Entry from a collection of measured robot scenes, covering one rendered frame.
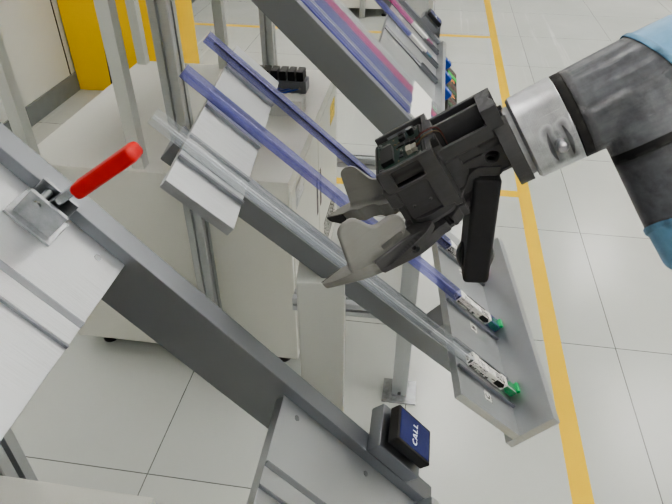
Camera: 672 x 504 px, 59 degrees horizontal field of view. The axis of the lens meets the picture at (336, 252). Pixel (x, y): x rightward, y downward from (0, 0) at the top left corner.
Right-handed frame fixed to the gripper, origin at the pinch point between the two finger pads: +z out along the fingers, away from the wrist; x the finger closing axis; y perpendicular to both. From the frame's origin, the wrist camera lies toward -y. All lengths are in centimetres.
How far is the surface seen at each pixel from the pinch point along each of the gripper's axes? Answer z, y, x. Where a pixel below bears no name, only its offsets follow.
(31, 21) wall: 160, 43, -247
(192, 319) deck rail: 8.8, 7.5, 12.0
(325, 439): 6.1, -8.9, 14.3
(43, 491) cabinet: 46.0, -7.3, 8.7
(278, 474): 7.4, -4.3, 20.1
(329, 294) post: 7.6, -10.1, -8.1
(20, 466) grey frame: 52, -6, 4
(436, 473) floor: 30, -91, -36
